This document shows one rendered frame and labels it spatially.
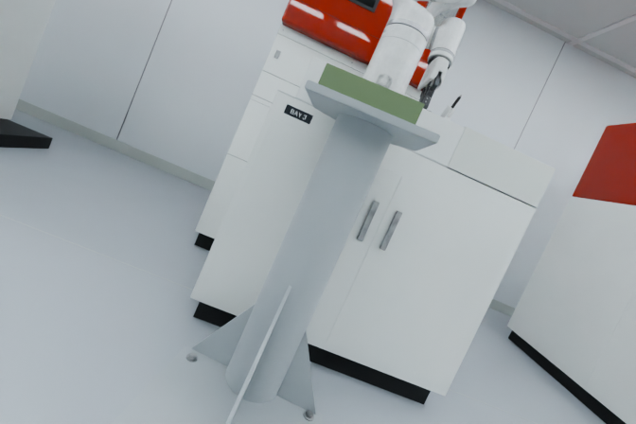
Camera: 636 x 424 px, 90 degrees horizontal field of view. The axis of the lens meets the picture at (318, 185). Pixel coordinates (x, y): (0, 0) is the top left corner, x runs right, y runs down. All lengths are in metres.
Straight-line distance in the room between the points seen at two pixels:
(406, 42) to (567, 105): 3.38
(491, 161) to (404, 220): 0.35
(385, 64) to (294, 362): 0.83
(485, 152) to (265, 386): 0.97
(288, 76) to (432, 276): 1.15
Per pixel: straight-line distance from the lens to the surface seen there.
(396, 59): 0.88
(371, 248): 1.11
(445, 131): 1.15
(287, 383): 1.06
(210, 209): 1.75
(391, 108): 0.78
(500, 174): 1.24
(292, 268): 0.85
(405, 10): 0.94
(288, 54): 1.74
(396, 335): 1.25
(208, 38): 3.44
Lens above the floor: 0.65
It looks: 3 degrees down
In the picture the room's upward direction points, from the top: 24 degrees clockwise
